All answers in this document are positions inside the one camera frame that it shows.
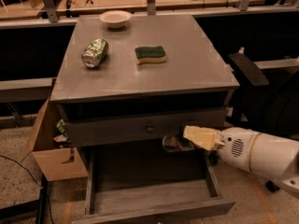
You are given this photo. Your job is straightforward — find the silver redbull can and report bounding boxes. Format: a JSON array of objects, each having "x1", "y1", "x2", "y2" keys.
[{"x1": 163, "y1": 134, "x2": 195, "y2": 152}]

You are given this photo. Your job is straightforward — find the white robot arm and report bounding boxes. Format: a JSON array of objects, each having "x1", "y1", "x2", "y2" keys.
[{"x1": 183, "y1": 126, "x2": 299, "y2": 198}]

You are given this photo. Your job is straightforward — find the closed grey top drawer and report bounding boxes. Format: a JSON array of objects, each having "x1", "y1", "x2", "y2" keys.
[{"x1": 64, "y1": 107, "x2": 227, "y2": 147}]

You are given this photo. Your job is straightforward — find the open grey middle drawer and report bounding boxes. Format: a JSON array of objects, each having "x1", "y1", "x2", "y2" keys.
[{"x1": 72, "y1": 140, "x2": 235, "y2": 224}]

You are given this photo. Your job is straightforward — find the grey wooden drawer cabinet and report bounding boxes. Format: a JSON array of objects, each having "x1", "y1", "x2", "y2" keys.
[{"x1": 50, "y1": 14, "x2": 241, "y2": 224}]

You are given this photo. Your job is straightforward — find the crushed green soda can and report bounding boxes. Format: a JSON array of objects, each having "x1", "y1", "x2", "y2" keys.
[{"x1": 81, "y1": 39, "x2": 108, "y2": 68}]

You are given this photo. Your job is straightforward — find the black office chair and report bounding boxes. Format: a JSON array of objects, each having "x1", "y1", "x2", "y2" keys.
[{"x1": 228, "y1": 52, "x2": 298, "y2": 192}]

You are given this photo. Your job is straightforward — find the green yellow sponge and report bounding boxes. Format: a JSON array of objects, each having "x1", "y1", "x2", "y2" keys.
[{"x1": 135, "y1": 46, "x2": 166, "y2": 64}]

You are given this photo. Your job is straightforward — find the brown cardboard box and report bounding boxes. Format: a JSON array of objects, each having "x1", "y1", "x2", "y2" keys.
[{"x1": 20, "y1": 77, "x2": 90, "y2": 182}]

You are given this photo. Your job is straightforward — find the white ceramic bowl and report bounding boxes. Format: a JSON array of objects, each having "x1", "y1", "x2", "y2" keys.
[{"x1": 99, "y1": 10, "x2": 131, "y2": 29}]

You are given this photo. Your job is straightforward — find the wooden background desk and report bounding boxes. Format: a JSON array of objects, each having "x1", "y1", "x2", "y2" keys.
[{"x1": 0, "y1": 0, "x2": 242, "y2": 21}]

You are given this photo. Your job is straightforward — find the black floor cable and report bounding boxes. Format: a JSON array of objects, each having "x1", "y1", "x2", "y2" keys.
[{"x1": 0, "y1": 154, "x2": 55, "y2": 224}]

